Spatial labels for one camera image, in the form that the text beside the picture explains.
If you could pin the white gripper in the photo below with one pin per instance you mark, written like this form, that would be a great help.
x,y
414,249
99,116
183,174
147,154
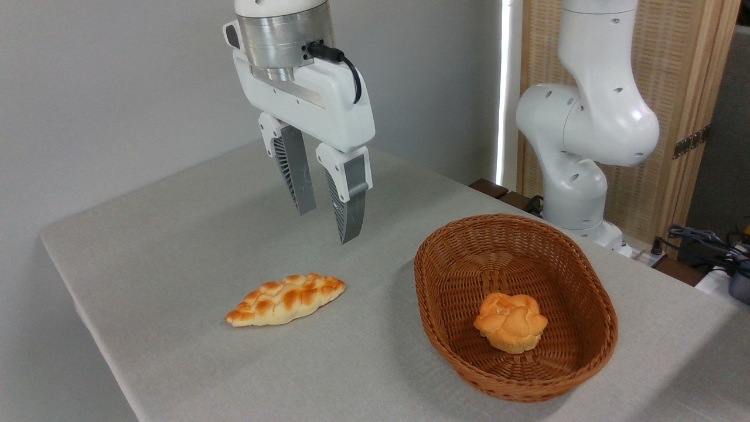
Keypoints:
x,y
310,105

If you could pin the long braided bread loaf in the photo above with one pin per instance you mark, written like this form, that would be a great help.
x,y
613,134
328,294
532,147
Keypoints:
x,y
287,299

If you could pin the brown wicker basket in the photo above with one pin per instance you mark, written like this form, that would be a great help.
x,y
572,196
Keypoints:
x,y
457,281

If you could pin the round flower-shaped bread bun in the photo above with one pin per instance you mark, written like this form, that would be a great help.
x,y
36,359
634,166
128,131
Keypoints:
x,y
510,325

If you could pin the grey tablecloth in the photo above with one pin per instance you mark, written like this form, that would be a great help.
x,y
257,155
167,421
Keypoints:
x,y
234,381

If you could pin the white power strip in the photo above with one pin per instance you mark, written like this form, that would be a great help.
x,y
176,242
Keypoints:
x,y
641,257

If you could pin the metal screen hinge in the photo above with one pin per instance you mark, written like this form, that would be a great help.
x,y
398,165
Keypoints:
x,y
691,142

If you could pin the wooden folding screen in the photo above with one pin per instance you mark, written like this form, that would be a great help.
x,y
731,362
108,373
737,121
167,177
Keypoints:
x,y
674,58

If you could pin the grey box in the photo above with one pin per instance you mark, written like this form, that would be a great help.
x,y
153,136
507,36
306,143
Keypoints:
x,y
741,287

